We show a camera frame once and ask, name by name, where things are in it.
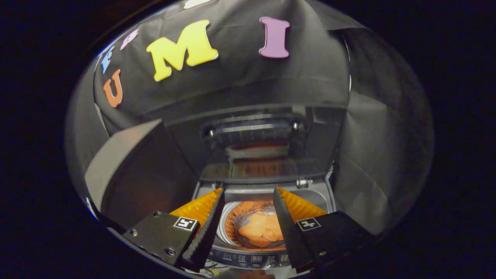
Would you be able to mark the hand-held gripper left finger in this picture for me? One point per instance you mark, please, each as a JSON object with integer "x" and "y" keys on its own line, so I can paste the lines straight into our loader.
{"x": 207, "y": 232}

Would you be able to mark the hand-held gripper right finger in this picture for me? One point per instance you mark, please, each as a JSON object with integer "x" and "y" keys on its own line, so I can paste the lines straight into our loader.
{"x": 286, "y": 232}

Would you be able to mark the orange polo shirt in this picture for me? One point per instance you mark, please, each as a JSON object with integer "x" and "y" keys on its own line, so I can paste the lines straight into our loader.
{"x": 259, "y": 230}

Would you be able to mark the grey and black cabinet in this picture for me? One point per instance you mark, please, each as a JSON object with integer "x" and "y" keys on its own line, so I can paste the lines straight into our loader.
{"x": 116, "y": 162}

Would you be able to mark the black backdrop cloth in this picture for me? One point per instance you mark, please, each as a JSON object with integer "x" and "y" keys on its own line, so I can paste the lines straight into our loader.
{"x": 240, "y": 77}

